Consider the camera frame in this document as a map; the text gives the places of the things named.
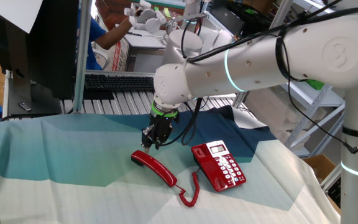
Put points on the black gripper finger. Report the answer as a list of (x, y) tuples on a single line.
[(161, 142), (147, 138)]

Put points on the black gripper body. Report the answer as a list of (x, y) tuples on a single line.
[(163, 127)]

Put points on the red telephone handset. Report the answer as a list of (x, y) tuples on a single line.
[(154, 166)]

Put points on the white haptic control device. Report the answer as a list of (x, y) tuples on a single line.
[(149, 18)]

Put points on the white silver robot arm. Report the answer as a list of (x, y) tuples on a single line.
[(259, 65)]

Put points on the bare person forearm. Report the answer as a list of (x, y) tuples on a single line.
[(113, 35)]

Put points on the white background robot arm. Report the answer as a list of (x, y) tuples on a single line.
[(216, 37)]

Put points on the red telephone base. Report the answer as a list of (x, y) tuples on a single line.
[(205, 163)]

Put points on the black computer keyboard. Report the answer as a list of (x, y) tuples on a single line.
[(120, 83)]

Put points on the white background desk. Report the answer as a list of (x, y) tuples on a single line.
[(148, 62)]

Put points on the teal blue white tablecloth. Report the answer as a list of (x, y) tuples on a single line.
[(73, 149)]

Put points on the red white carton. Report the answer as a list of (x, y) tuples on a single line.
[(119, 59)]

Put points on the white round chair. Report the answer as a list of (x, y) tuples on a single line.
[(102, 60)]

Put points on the white foam packing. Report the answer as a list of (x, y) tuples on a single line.
[(275, 115)]

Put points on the black monitor stand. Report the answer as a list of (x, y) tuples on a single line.
[(39, 102)]

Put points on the green sticky note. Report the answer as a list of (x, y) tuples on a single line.
[(167, 12), (157, 9)]

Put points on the dark grey box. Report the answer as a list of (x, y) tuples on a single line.
[(227, 20)]

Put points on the silver usb stick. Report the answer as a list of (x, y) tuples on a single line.
[(25, 107)]

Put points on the black computer monitor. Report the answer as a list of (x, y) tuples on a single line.
[(51, 46)]

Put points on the green plastic part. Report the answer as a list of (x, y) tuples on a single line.
[(315, 84)]

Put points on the brown cardboard box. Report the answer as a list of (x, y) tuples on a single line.
[(319, 165)]

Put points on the grey metal shelf rack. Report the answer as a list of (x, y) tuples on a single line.
[(325, 99)]

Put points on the black perforated crate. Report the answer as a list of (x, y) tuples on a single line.
[(335, 190)]

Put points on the white paper sheet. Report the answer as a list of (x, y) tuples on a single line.
[(17, 12)]

